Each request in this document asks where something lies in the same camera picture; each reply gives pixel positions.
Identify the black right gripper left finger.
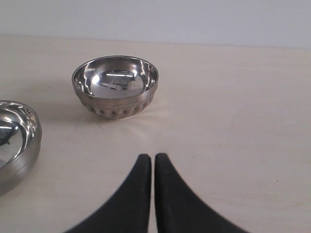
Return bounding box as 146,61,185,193
67,154,152,233

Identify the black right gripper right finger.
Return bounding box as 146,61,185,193
154,153,246,233

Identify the ribbed steel bowl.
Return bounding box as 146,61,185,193
71,55,159,120

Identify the smooth steel bowl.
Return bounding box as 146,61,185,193
0,100,42,196

